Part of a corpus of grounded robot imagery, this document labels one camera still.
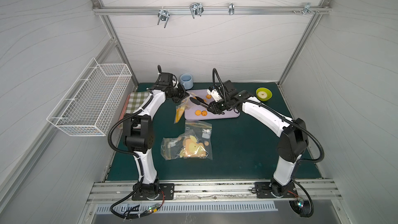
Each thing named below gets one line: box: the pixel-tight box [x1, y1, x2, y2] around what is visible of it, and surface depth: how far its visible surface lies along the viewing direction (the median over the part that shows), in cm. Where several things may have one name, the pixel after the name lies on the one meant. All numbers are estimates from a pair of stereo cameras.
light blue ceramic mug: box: [179, 73, 194, 90], surface depth 117 cm
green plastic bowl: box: [255, 87, 274, 102], surface depth 113 cm
